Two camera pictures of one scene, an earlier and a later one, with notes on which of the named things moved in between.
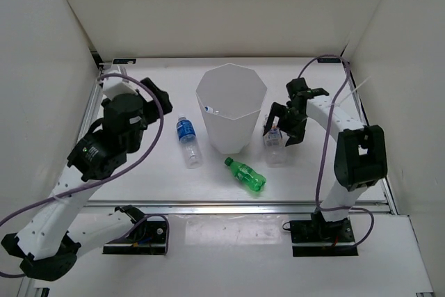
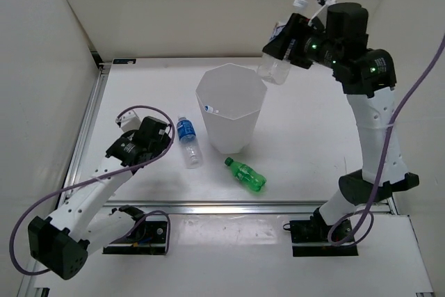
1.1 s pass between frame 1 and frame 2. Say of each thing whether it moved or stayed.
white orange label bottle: moved
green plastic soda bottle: stayed
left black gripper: moved
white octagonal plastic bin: stayed
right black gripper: moved
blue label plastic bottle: stayed
